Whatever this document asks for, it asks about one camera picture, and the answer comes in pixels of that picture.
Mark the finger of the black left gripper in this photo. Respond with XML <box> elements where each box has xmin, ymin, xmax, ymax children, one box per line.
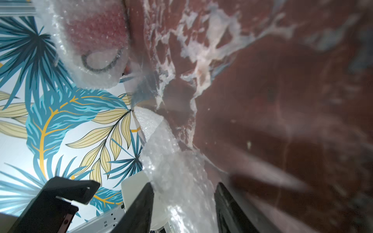
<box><xmin>8</xmin><ymin>177</ymin><xmax>101</xmax><ymax>233</ymax></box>

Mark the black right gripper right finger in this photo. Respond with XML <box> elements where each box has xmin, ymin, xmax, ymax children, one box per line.
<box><xmin>214</xmin><ymin>183</ymin><xmax>259</xmax><ymax>233</ymax></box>

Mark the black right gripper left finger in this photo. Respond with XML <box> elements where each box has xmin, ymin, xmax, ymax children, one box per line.
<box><xmin>111</xmin><ymin>182</ymin><xmax>154</xmax><ymax>233</ymax></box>

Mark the clear bubble wrap sheet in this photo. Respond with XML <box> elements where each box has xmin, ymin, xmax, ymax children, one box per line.
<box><xmin>33</xmin><ymin>1</ymin><xmax>130</xmax><ymax>89</ymax></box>
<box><xmin>134</xmin><ymin>107</ymin><xmax>219</xmax><ymax>233</ymax></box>

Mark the white mug red inside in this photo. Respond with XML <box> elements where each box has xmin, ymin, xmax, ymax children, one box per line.
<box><xmin>119</xmin><ymin>171</ymin><xmax>169</xmax><ymax>233</ymax></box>

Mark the red mug black handle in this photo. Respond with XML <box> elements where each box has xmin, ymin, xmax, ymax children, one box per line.
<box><xmin>66</xmin><ymin>6</ymin><xmax>128</xmax><ymax>73</ymax></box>

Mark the left aluminium corner post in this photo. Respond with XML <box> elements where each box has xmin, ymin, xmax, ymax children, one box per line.
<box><xmin>1</xmin><ymin>1</ymin><xmax>37</xmax><ymax>17</ymax></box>

